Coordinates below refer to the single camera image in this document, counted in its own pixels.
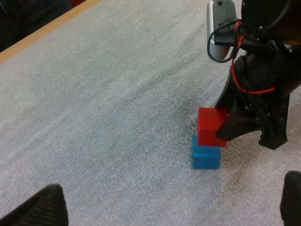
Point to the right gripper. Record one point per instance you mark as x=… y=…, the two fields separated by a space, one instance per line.
x=265 y=77

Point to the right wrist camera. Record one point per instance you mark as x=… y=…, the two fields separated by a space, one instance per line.
x=218 y=26

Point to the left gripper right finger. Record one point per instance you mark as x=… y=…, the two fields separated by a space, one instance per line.
x=292 y=200

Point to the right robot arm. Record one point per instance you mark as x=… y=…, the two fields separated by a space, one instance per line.
x=270 y=16

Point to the blue cube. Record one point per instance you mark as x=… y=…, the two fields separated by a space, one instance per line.
x=205 y=160

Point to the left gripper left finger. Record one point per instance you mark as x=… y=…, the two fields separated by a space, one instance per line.
x=40 y=209

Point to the red cube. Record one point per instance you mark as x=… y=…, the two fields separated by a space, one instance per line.
x=209 y=127

